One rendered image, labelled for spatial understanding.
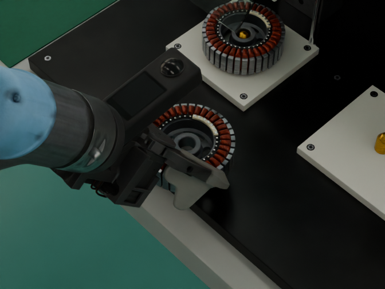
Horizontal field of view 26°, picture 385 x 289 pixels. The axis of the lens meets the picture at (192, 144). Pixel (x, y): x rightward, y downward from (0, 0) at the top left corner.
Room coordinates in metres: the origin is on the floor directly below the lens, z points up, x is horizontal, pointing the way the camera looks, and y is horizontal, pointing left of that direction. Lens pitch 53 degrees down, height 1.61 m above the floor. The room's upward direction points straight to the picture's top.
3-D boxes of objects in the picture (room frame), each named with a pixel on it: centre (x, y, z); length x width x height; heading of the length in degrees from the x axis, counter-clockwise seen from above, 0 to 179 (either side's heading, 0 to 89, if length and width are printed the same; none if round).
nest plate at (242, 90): (0.80, -0.07, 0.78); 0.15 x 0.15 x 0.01; 44
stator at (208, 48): (0.80, -0.07, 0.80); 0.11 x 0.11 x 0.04
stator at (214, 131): (0.59, 0.01, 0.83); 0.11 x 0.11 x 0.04
